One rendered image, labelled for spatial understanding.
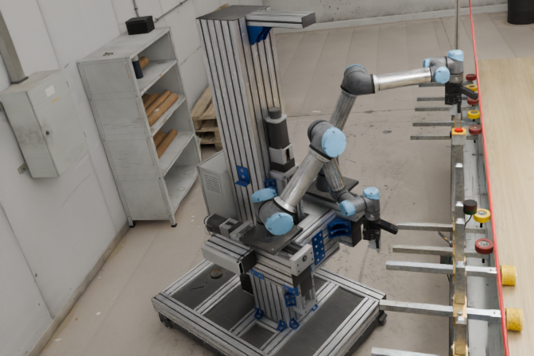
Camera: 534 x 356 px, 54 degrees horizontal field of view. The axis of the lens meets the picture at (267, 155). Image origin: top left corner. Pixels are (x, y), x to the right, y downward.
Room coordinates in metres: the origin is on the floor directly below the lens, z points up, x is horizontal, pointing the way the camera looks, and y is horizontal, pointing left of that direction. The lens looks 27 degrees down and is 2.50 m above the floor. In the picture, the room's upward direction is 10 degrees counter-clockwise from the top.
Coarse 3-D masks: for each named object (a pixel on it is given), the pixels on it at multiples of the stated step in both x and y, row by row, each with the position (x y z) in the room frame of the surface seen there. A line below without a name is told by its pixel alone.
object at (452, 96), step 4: (448, 84) 2.47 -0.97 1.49; (452, 84) 2.44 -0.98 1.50; (456, 84) 2.44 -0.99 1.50; (460, 84) 2.44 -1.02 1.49; (448, 88) 2.47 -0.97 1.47; (452, 88) 2.46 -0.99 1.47; (456, 88) 2.45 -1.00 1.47; (448, 92) 2.47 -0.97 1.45; (452, 92) 2.46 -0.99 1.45; (456, 92) 2.45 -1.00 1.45; (448, 96) 2.45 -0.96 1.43; (452, 96) 2.44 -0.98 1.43; (456, 96) 2.44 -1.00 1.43; (460, 96) 2.43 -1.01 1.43; (448, 100) 2.45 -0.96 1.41; (452, 100) 2.45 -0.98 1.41; (456, 100) 2.44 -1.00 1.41; (448, 104) 2.45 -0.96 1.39; (452, 104) 2.44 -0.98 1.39
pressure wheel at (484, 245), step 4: (480, 240) 1.94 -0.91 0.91; (484, 240) 1.94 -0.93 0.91; (488, 240) 1.93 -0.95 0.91; (476, 244) 1.92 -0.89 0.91; (480, 244) 1.92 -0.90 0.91; (484, 244) 1.91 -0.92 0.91; (488, 244) 1.91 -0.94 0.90; (492, 244) 1.90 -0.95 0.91; (476, 248) 1.91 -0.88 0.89; (480, 248) 1.89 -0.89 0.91; (484, 248) 1.88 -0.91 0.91; (488, 248) 1.88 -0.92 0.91; (492, 248) 1.88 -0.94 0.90; (480, 252) 1.89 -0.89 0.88; (484, 252) 1.88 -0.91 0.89; (488, 252) 1.88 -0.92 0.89; (484, 260) 1.91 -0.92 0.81
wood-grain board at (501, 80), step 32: (480, 64) 4.22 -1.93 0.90; (512, 64) 4.10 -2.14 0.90; (512, 96) 3.47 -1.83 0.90; (512, 128) 2.99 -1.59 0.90; (512, 160) 2.61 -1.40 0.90; (512, 192) 2.28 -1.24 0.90; (512, 224) 2.02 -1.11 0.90; (512, 256) 1.81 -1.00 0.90; (512, 288) 1.61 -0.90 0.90; (512, 352) 1.31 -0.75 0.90
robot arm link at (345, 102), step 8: (352, 64) 2.59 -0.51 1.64; (344, 72) 2.59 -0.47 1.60; (344, 80) 2.54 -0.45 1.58; (344, 88) 2.52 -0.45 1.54; (344, 96) 2.52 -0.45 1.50; (352, 96) 2.51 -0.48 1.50; (336, 104) 2.56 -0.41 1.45; (344, 104) 2.52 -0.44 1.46; (352, 104) 2.53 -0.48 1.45; (336, 112) 2.54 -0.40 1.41; (344, 112) 2.52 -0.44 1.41; (336, 120) 2.53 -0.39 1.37; (344, 120) 2.53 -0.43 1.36
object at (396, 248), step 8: (400, 248) 2.04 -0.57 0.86; (408, 248) 2.03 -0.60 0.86; (416, 248) 2.02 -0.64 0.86; (424, 248) 2.01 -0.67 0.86; (432, 248) 2.00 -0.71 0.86; (440, 248) 1.99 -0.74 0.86; (448, 248) 1.98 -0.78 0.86; (472, 256) 1.92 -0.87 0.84; (480, 256) 1.90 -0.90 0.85; (488, 256) 1.89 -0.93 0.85
